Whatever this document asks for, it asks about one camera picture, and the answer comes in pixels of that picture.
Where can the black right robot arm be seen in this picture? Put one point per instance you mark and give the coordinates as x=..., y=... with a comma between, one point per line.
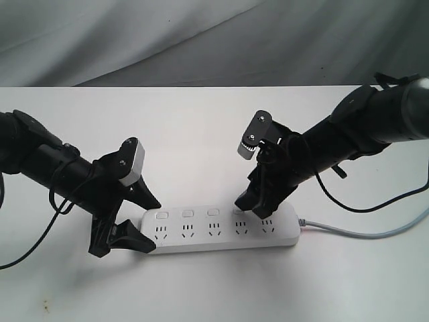
x=365, y=123

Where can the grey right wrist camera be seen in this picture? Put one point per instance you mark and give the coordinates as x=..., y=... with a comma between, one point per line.
x=262, y=128

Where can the white five-outlet power strip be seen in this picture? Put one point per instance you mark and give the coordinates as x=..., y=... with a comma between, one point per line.
x=218, y=227

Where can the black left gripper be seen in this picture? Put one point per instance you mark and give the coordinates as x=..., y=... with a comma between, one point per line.
x=105, y=234

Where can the grey backdrop cloth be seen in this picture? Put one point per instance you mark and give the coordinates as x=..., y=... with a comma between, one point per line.
x=210, y=43

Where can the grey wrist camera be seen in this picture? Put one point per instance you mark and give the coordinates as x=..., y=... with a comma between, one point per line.
x=131, y=157
x=262, y=128

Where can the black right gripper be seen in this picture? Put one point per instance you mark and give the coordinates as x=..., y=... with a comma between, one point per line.
x=281, y=166

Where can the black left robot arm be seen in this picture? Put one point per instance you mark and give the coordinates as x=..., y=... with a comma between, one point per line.
x=28, y=148

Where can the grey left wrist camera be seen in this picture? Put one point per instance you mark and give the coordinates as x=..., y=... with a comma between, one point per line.
x=131, y=157

